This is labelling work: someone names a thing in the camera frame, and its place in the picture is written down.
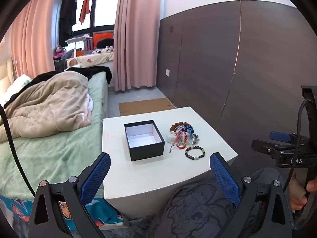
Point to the person's right hand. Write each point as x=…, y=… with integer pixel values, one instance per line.
x=297, y=195

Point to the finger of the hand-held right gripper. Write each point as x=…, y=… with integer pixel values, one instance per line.
x=262, y=146
x=279, y=136

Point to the black and white plush toy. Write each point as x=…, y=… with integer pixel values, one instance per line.
x=104, y=50

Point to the pink curtain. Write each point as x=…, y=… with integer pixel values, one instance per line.
x=138, y=34
x=37, y=34

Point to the window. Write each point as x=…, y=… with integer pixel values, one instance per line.
x=104, y=10

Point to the flat brown cardboard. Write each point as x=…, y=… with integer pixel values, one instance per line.
x=143, y=106

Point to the thin silver bangle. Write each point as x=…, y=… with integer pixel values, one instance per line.
x=170, y=138

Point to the colourful printed cloth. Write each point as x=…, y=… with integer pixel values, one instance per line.
x=14, y=210

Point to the beige headboard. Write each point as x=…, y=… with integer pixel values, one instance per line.
x=5, y=76

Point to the white pillow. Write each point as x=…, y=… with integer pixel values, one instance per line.
x=17, y=83

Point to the white wall socket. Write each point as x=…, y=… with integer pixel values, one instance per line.
x=168, y=72

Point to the orange hanging garment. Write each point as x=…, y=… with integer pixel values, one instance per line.
x=85, y=7

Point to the yellow floral mattress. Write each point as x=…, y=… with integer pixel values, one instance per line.
x=94, y=59

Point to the black hanging garment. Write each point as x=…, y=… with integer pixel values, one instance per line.
x=66, y=17

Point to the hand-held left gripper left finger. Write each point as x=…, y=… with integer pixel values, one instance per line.
x=95, y=178

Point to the green bed sheet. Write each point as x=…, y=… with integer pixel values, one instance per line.
x=62, y=158

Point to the purple plush toy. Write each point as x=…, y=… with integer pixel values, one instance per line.
x=59, y=52

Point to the white side table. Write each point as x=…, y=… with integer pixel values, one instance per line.
x=148, y=176

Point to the black blanket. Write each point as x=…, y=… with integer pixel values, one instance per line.
x=96, y=70

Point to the black jewelry box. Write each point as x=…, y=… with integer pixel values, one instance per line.
x=146, y=151

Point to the white folding rack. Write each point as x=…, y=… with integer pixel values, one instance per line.
x=76, y=39

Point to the beige duvet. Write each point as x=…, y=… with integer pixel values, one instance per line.
x=49, y=104

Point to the black cushion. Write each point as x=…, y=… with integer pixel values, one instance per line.
x=105, y=42

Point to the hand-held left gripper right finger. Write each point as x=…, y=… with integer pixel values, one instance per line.
x=224, y=178

